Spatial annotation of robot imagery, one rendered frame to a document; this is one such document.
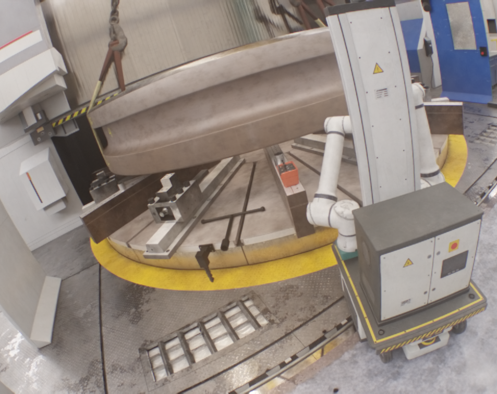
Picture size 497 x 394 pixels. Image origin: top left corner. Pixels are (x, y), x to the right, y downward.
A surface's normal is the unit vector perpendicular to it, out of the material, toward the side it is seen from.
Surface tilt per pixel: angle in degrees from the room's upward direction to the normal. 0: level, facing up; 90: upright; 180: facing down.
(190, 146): 90
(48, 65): 90
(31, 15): 90
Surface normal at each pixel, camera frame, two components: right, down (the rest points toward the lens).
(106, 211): 0.72, 0.10
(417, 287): 0.01, 0.44
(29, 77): 0.42, 0.28
